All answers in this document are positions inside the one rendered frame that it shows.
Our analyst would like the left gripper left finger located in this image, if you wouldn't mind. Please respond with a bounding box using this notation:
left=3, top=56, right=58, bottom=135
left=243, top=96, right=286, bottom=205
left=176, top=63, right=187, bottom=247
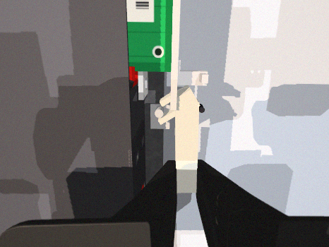
left=0, top=160, right=177, bottom=247

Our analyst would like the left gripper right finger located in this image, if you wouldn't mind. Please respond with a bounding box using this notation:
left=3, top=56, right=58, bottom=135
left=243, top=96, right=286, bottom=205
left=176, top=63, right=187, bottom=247
left=196, top=159, right=329, bottom=247

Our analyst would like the black metal enclosure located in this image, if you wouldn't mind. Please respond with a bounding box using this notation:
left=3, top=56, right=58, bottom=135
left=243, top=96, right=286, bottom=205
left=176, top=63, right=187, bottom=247
left=0, top=0, right=148, bottom=236

